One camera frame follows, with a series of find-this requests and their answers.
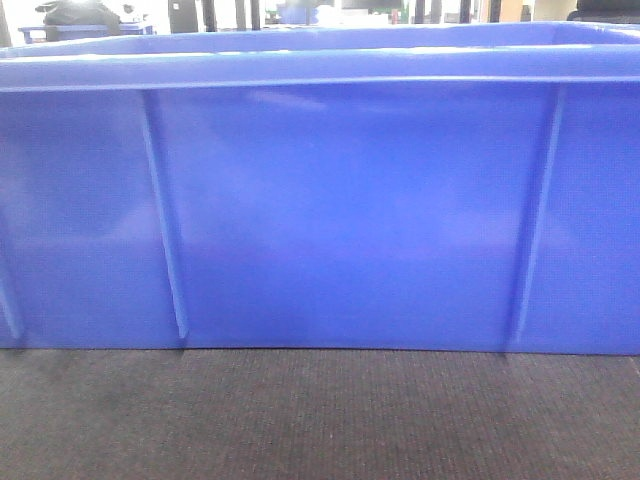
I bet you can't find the black bag in background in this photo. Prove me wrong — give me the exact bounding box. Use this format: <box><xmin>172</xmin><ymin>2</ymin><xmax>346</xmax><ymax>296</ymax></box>
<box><xmin>35</xmin><ymin>1</ymin><xmax>120</xmax><ymax>27</ymax></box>

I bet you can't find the blue table in background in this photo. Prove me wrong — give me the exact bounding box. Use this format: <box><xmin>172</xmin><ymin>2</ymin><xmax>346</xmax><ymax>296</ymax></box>
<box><xmin>18</xmin><ymin>22</ymin><xmax>155</xmax><ymax>44</ymax></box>

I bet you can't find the large blue plastic bin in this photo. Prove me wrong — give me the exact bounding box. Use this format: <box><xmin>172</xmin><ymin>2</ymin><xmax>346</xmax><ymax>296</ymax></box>
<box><xmin>1</xmin><ymin>22</ymin><xmax>639</xmax><ymax>355</ymax></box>

